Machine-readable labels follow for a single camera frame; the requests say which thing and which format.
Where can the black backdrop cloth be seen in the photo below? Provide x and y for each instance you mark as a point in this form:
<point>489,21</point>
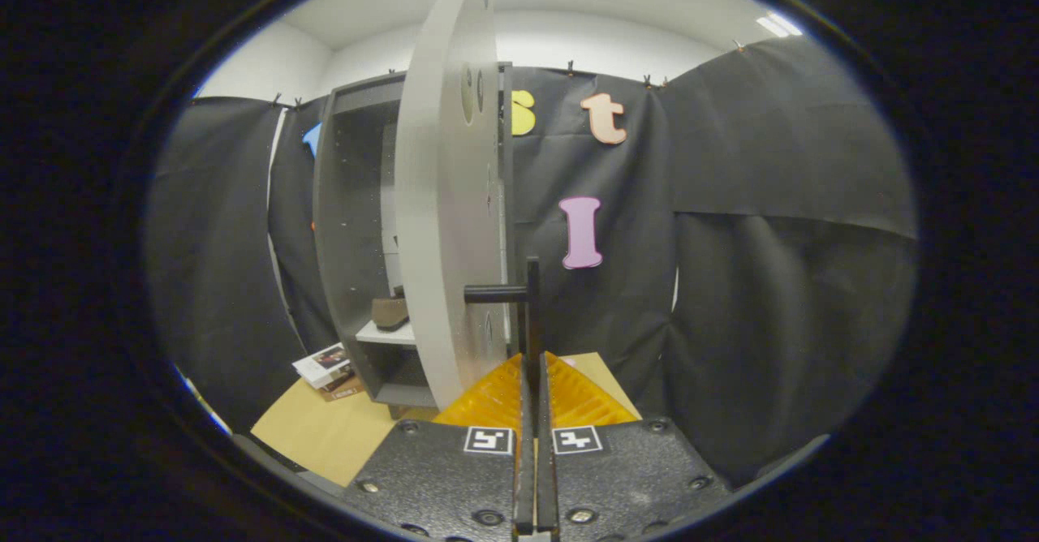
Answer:
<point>771,201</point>

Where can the white cabinet shelf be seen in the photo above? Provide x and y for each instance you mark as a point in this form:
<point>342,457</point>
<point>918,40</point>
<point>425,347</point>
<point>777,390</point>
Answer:
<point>385,333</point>

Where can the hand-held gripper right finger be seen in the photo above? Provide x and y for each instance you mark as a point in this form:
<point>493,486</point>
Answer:
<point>545,461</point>

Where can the brown book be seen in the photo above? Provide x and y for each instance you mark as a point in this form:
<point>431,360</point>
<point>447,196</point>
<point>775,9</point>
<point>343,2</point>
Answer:
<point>345,388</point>

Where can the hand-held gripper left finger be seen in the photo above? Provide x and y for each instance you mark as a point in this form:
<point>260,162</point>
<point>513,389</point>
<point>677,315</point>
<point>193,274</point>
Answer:
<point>524,461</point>

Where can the white book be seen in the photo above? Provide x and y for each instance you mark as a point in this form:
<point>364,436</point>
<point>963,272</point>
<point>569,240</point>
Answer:
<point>321,363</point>

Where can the grey shoe cabinet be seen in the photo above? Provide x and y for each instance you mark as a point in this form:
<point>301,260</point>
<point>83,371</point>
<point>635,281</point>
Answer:
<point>349,225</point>

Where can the small ceiling light panel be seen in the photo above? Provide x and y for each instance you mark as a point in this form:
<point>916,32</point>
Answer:
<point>778,24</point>

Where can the brown fluffy shoe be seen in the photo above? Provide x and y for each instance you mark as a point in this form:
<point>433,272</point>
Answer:
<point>391,312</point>

